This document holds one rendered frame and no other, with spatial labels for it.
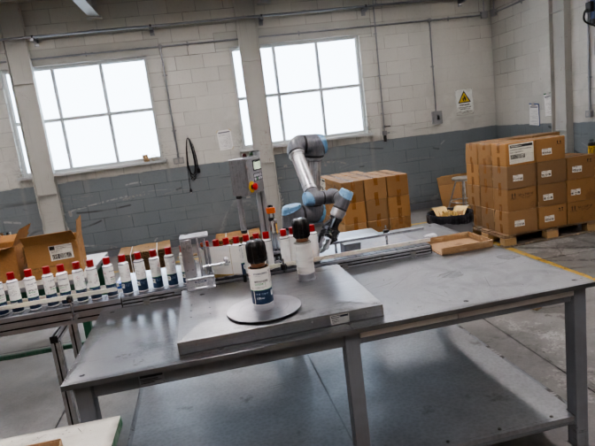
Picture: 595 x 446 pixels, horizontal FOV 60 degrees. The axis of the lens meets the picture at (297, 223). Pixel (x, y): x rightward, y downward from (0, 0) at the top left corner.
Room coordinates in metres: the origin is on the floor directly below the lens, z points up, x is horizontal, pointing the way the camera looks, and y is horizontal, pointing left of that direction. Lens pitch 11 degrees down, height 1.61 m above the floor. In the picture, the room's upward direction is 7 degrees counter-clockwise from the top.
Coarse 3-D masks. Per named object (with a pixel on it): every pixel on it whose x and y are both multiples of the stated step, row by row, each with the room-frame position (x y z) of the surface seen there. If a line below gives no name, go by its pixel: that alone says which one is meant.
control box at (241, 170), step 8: (232, 160) 2.65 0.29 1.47; (240, 160) 2.63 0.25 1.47; (248, 160) 2.65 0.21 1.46; (232, 168) 2.65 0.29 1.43; (240, 168) 2.63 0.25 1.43; (248, 168) 2.64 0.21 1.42; (232, 176) 2.66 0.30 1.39; (240, 176) 2.64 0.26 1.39; (248, 176) 2.63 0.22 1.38; (232, 184) 2.66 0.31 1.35; (240, 184) 2.64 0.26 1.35; (248, 184) 2.63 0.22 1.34; (240, 192) 2.64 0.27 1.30; (248, 192) 2.62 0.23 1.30; (256, 192) 2.70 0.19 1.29
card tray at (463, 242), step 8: (464, 232) 2.97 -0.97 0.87; (432, 240) 2.93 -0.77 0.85; (440, 240) 2.94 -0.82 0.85; (448, 240) 2.95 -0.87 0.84; (456, 240) 2.94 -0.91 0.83; (464, 240) 2.92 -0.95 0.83; (472, 240) 2.89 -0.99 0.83; (480, 240) 2.84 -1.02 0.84; (488, 240) 2.76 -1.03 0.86; (432, 248) 2.83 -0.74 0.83; (440, 248) 2.81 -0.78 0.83; (448, 248) 2.67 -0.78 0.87; (456, 248) 2.68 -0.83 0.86; (464, 248) 2.69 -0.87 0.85; (472, 248) 2.70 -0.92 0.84; (480, 248) 2.71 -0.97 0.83
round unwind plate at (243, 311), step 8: (280, 296) 2.14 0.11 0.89; (288, 296) 2.12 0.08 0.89; (240, 304) 2.10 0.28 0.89; (248, 304) 2.08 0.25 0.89; (280, 304) 2.03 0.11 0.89; (288, 304) 2.02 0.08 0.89; (296, 304) 2.01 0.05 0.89; (232, 312) 2.01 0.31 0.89; (240, 312) 2.00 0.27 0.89; (248, 312) 1.99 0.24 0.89; (256, 312) 1.98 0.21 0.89; (264, 312) 1.96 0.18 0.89; (272, 312) 1.95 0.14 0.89; (280, 312) 1.94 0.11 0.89; (288, 312) 1.93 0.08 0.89; (240, 320) 1.91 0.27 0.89; (248, 320) 1.90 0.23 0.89; (256, 320) 1.89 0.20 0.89; (264, 320) 1.88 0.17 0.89
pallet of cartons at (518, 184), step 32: (480, 160) 5.99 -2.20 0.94; (512, 160) 5.50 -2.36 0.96; (544, 160) 5.58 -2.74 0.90; (576, 160) 5.66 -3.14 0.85; (480, 192) 6.05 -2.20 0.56; (512, 192) 5.51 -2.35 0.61; (544, 192) 5.58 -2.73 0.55; (576, 192) 5.66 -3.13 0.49; (480, 224) 6.08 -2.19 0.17; (512, 224) 5.51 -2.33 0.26; (544, 224) 5.58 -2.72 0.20; (576, 224) 5.67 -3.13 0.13
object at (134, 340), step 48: (384, 288) 2.25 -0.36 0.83; (432, 288) 2.17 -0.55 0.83; (480, 288) 2.10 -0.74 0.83; (528, 288) 2.03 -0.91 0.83; (576, 288) 2.00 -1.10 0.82; (96, 336) 2.10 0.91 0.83; (144, 336) 2.03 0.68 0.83; (288, 336) 1.84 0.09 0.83; (336, 336) 1.82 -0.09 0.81; (96, 384) 1.68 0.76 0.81
